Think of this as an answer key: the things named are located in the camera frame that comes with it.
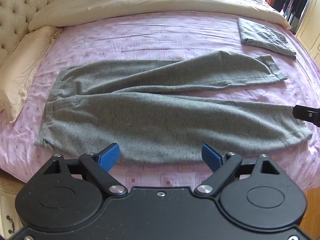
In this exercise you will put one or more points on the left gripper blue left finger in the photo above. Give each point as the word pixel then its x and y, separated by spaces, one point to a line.
pixel 97 167

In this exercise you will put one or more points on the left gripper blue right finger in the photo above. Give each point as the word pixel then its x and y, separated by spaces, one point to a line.
pixel 224 168

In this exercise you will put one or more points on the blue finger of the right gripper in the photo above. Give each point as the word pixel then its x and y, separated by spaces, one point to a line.
pixel 307 114

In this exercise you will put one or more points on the grey speckled pants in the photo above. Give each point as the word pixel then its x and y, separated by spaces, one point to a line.
pixel 142 106

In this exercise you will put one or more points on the folded light grey garment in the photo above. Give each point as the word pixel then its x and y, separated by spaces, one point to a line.
pixel 258 35

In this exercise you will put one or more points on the white bedside cabinet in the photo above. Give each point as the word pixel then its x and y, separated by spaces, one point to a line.
pixel 10 221

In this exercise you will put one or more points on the cream pillow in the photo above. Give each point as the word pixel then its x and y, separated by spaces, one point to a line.
pixel 20 67

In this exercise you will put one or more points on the cream duvet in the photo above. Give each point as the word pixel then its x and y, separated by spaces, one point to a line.
pixel 63 13

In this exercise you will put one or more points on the beige tufted headboard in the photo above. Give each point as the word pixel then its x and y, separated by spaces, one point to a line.
pixel 15 18

